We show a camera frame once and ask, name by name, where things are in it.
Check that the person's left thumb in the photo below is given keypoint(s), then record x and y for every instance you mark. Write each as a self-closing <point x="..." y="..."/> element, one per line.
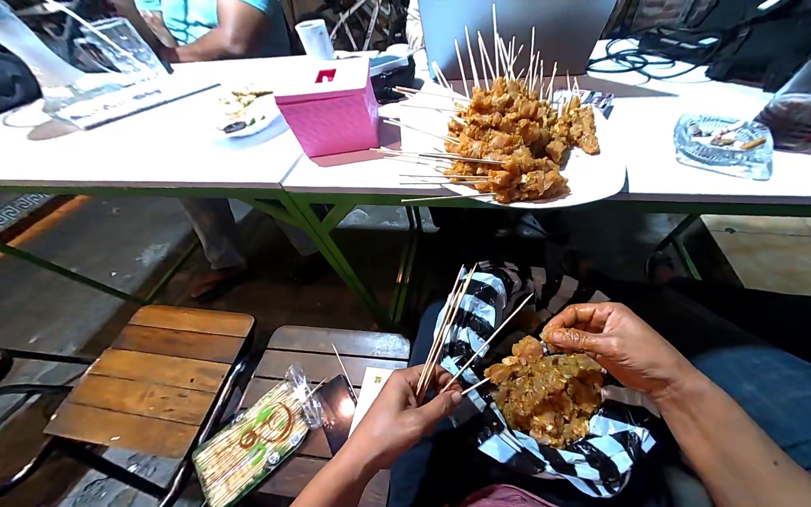
<point x="439" y="408"/>

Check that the large white plate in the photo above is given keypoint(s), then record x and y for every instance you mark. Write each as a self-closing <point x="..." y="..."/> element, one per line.
<point x="606" y="165"/>

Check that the white table green frame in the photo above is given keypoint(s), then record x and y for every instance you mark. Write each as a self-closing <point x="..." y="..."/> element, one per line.
<point x="166" y="158"/>
<point x="659" y="172"/>

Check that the person's body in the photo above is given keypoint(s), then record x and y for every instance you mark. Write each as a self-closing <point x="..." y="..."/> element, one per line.
<point x="504" y="497"/>

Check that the short-looking pale wooden stick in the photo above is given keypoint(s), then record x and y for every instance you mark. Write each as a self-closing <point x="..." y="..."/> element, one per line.
<point x="476" y="385"/>

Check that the glass ashtray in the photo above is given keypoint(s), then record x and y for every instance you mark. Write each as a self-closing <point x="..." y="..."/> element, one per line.
<point x="722" y="160"/>

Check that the single thin wooden stick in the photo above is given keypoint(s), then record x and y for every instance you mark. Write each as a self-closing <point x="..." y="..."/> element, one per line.
<point x="491" y="340"/>

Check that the heap of marinated raw meat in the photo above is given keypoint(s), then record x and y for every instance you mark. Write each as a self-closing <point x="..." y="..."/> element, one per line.
<point x="553" y="394"/>

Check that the black white striped plastic bag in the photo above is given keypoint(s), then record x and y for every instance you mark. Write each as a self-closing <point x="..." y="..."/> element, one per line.
<point x="606" y="454"/>

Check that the person's right forearm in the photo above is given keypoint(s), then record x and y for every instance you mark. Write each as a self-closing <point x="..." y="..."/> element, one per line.
<point x="743" y="440"/>

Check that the pink white tissue box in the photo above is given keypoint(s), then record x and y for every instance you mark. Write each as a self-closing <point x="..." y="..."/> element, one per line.
<point x="338" y="116"/>

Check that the pack of skewers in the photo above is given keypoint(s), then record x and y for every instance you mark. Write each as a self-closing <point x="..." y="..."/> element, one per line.
<point x="254" y="443"/>

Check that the person's right thumb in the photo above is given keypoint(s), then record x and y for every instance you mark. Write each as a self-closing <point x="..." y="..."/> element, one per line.
<point x="581" y="341"/>

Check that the pile of meat skewers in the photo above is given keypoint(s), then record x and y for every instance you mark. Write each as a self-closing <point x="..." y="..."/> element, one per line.
<point x="507" y="141"/>

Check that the loose wooden stick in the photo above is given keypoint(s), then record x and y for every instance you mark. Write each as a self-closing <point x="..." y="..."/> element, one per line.
<point x="343" y="370"/>

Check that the white paper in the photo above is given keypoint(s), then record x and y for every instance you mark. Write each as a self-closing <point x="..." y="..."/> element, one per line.
<point x="370" y="394"/>

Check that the bundle of bare wooden skewers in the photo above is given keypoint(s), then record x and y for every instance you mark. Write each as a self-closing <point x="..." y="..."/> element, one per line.
<point x="446" y="326"/>

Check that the white cylindrical cup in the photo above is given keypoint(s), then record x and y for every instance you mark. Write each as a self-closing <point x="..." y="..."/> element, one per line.
<point x="315" y="40"/>

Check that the person's left fingers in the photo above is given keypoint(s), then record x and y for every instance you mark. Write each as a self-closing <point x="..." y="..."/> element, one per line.
<point x="424" y="376"/>

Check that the person's right hand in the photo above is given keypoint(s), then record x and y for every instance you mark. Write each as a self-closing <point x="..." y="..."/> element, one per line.
<point x="634" y="348"/>

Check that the glass with dark drink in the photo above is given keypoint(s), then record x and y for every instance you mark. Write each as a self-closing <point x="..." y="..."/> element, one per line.
<point x="803" y="116"/>

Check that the person's left hand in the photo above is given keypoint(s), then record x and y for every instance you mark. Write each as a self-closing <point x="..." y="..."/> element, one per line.
<point x="400" y="410"/>

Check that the black smartphone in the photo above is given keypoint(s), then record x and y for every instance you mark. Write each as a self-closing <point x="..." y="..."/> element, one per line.
<point x="336" y="415"/>

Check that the small white plate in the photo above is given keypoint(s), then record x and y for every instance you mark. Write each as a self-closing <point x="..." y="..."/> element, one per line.
<point x="265" y="123"/>

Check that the food scraps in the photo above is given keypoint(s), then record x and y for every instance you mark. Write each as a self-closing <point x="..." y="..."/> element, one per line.
<point x="240" y="112"/>

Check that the tall empty glass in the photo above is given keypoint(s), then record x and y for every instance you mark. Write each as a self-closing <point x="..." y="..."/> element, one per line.
<point x="25" y="49"/>

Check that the person's right fingers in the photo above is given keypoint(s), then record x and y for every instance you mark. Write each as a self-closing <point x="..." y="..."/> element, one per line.
<point x="576" y="315"/>

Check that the silver laptop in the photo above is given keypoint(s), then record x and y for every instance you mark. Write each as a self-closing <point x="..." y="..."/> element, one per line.
<point x="511" y="28"/>

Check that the cigarette butts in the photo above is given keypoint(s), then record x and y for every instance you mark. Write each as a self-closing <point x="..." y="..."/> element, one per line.
<point x="750" y="143"/>

